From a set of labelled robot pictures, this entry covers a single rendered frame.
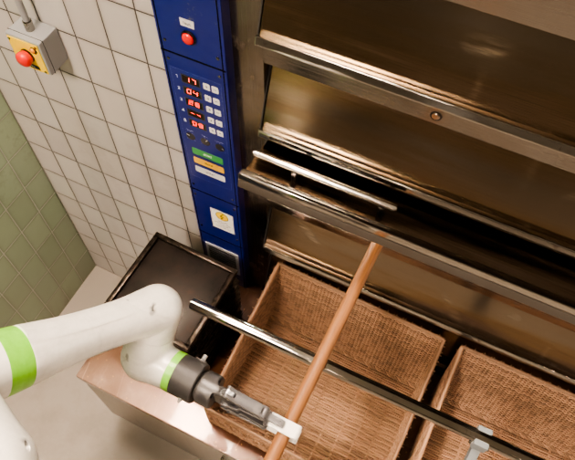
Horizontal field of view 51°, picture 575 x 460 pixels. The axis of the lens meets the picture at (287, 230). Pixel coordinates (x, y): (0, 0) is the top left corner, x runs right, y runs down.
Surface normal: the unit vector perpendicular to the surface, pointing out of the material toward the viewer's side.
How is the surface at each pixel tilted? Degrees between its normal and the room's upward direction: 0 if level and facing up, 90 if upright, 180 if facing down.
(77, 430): 0
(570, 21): 90
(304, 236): 70
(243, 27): 90
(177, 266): 0
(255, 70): 90
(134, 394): 0
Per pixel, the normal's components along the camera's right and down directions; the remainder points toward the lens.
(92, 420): 0.02, -0.51
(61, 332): 0.66, -0.54
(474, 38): -0.40, 0.55
